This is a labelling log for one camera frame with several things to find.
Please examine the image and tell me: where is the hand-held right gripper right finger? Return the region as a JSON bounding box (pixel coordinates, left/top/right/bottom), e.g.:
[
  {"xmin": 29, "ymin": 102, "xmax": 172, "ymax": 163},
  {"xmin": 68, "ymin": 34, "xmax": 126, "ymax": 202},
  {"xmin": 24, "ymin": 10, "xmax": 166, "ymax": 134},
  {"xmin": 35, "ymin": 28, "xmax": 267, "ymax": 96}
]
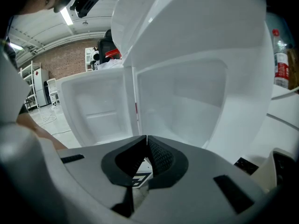
[{"xmin": 130, "ymin": 135, "xmax": 266, "ymax": 224}]

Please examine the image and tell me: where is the white open rack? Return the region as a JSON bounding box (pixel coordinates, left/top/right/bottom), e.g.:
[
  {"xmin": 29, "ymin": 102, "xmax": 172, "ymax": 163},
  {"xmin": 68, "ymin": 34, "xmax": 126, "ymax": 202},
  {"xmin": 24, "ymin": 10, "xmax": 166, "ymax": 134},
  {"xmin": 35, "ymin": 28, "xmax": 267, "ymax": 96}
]
[{"xmin": 18, "ymin": 61, "xmax": 40, "ymax": 111}]

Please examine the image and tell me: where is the red-label plastic bottle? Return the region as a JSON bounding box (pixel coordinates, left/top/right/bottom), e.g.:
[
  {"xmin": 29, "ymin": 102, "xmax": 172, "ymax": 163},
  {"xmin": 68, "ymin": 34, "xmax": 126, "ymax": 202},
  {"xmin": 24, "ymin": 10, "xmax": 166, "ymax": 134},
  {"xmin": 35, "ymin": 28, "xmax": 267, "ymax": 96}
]
[{"xmin": 271, "ymin": 28, "xmax": 290, "ymax": 90}]

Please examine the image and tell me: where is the black office chair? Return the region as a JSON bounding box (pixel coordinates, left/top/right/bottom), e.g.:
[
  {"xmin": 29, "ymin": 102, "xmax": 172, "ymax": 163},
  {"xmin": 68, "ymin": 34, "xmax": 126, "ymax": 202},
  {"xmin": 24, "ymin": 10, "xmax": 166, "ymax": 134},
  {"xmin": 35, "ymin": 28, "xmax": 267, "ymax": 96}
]
[{"xmin": 97, "ymin": 29, "xmax": 122, "ymax": 65}]

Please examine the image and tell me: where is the white floor cable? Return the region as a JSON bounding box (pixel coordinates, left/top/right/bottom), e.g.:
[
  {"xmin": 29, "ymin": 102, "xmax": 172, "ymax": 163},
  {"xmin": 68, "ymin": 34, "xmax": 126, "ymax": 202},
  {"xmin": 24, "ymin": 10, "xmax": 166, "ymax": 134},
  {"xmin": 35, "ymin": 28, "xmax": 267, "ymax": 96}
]
[{"xmin": 39, "ymin": 114, "xmax": 72, "ymax": 135}]

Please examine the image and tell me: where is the white water dispenser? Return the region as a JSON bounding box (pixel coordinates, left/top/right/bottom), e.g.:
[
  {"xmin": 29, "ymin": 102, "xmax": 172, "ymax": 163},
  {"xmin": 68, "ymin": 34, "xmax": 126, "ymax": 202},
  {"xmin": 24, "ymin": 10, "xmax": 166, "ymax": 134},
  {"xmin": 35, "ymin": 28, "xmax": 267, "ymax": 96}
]
[{"xmin": 111, "ymin": 0, "xmax": 275, "ymax": 165}]

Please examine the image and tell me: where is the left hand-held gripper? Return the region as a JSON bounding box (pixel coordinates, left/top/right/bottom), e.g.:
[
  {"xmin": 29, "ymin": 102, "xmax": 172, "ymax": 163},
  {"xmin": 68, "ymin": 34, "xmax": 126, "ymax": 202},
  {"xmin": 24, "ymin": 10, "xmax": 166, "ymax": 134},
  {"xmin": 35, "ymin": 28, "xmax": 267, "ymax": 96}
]
[{"xmin": 0, "ymin": 51, "xmax": 71, "ymax": 224}]

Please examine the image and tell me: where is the white refrigerator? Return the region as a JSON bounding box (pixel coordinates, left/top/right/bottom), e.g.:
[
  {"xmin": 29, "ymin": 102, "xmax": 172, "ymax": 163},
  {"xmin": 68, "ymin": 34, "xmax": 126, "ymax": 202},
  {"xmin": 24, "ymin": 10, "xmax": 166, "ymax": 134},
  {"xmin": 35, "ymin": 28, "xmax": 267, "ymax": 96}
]
[{"xmin": 34, "ymin": 68, "xmax": 50, "ymax": 107}]

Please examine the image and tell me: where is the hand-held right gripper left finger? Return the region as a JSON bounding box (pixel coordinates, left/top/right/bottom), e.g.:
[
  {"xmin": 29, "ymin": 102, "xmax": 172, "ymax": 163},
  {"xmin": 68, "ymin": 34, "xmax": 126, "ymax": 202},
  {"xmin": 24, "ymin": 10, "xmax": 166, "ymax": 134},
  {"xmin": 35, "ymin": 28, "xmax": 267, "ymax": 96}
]
[{"xmin": 57, "ymin": 135, "xmax": 148, "ymax": 219}]

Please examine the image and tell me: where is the person's left forearm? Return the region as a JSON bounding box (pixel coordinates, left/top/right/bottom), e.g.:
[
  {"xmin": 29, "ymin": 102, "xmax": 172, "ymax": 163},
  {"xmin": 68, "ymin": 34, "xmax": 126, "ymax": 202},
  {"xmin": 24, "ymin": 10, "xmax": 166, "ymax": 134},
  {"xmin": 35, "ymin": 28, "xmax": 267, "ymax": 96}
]
[{"xmin": 16, "ymin": 112, "xmax": 69, "ymax": 150}]

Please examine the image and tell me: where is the white chair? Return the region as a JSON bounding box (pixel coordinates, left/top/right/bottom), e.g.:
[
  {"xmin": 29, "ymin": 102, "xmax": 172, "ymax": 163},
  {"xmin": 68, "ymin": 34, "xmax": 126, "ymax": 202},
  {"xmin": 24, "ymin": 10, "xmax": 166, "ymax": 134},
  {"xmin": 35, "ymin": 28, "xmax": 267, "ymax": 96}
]
[{"xmin": 46, "ymin": 78, "xmax": 59, "ymax": 106}]

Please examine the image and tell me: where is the ceiling tube light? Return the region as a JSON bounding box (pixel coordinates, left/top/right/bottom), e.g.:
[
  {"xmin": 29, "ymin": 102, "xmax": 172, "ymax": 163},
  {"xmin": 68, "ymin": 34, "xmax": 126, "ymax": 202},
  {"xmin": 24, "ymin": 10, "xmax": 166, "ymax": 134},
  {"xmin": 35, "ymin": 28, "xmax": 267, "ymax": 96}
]
[
  {"xmin": 9, "ymin": 42, "xmax": 24, "ymax": 51},
  {"xmin": 60, "ymin": 7, "xmax": 73, "ymax": 26}
]

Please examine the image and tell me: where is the brown paper bag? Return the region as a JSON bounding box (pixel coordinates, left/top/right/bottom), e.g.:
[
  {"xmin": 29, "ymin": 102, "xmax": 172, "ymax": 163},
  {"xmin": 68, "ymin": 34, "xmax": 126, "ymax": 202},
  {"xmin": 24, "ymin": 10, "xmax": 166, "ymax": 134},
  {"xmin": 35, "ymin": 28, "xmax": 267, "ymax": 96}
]
[{"xmin": 286, "ymin": 47, "xmax": 299, "ymax": 91}]

